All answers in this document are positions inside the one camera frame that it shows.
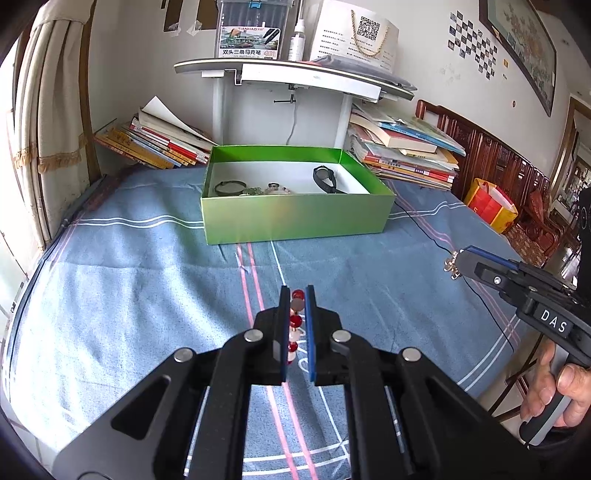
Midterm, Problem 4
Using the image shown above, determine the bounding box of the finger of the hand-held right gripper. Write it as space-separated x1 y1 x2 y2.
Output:
464 247 521 270
456 251 577 311

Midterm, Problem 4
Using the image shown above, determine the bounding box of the white cable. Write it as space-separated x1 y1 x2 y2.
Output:
287 105 302 146

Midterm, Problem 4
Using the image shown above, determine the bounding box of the framed wall picture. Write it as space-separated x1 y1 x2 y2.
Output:
478 0 557 117

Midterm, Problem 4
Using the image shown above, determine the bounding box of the black cable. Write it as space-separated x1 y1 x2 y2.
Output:
392 208 515 352

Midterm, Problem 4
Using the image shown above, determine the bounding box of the white paper bag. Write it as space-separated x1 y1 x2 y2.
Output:
308 0 400 75

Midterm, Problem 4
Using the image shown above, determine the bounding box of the beige curtain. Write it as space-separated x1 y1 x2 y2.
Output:
9 0 100 250

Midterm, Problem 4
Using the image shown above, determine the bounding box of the red and pink bead bracelet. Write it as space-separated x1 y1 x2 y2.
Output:
288 288 306 365

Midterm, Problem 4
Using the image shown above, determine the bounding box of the gold bead bracelet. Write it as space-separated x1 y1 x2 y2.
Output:
442 251 462 281

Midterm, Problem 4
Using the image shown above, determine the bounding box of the white spray bottle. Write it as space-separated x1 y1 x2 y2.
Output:
288 14 308 62

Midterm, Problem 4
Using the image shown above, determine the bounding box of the red and yellow bag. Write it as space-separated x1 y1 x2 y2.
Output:
463 178 519 234

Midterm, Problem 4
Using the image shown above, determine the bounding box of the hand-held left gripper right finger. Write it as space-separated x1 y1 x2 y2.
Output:
305 285 536 480

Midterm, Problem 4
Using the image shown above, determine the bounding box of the person's right hand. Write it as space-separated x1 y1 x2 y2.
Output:
521 344 591 428

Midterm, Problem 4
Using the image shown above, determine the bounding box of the thin metal bangle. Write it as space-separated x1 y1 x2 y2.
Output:
213 180 247 197

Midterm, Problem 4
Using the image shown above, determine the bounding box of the blue striped cloth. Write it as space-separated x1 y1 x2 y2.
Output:
9 168 548 480

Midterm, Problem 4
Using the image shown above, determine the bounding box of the green cardboard box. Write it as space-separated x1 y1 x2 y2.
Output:
200 144 396 245

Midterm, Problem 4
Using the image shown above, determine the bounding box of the low stack of books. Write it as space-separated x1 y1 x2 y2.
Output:
93 95 218 170

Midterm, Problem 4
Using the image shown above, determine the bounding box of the tall stack of books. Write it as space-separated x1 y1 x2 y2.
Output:
346 102 467 192

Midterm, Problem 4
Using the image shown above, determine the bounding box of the carved wooden bench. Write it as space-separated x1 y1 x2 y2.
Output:
414 98 555 268

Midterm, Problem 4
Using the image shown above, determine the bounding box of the clear marker pen box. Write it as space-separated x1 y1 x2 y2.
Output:
217 0 296 61

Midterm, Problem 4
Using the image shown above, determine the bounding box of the black wrist watch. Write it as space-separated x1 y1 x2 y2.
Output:
313 165 352 195

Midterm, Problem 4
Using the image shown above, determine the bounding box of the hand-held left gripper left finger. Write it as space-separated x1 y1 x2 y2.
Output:
51 285 293 480

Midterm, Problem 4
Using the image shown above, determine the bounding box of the wall photo collage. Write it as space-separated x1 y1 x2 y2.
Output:
449 10 498 80

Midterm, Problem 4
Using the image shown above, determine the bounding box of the small white folding table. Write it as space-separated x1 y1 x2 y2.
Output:
174 59 416 148

